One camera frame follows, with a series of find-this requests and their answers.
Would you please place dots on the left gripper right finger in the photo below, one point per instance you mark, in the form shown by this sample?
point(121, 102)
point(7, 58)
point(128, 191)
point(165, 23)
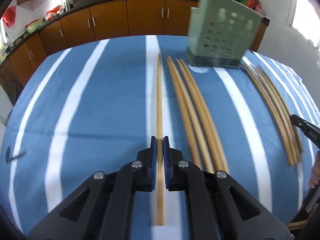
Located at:
point(217, 206)

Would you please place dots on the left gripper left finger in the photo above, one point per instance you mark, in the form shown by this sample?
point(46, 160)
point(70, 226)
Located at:
point(102, 206)

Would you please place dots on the dark wooden chopstick group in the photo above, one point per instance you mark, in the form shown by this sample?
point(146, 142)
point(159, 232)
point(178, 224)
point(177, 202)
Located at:
point(280, 109)

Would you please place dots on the brown lower kitchen cabinets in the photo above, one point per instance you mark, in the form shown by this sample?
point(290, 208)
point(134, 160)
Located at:
point(20, 72)

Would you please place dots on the black kitchen countertop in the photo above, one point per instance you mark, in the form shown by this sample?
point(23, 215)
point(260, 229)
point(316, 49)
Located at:
point(102, 19)

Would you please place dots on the person's right hand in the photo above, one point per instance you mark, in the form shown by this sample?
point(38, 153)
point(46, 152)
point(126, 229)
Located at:
point(315, 173)

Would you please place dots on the blue white striped tablecloth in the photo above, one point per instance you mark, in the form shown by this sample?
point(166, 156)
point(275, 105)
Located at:
point(93, 107)

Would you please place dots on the green perforated utensil holder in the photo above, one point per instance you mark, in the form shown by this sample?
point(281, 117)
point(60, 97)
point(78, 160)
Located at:
point(220, 32)

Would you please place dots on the green basin on counter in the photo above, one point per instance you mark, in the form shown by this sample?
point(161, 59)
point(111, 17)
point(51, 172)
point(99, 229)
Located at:
point(34, 26)

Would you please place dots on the red white bag on counter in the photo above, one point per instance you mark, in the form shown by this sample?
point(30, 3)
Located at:
point(53, 13)

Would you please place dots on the red bag hanging on wall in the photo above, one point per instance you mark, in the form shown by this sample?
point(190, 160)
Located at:
point(9, 16)

